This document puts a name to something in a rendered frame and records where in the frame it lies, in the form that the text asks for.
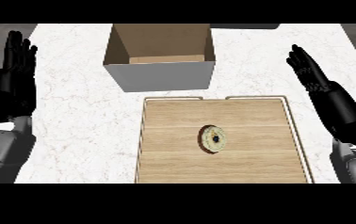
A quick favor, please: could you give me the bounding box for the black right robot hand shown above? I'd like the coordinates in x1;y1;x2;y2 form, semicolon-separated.
285;43;356;146

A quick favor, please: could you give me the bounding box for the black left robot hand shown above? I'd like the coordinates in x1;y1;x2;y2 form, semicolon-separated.
0;30;38;123

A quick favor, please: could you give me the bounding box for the wooden tray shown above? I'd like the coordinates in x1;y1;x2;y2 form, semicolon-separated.
132;95;316;184

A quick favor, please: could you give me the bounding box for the open cardboard box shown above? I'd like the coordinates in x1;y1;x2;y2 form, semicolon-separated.
101;24;217;93

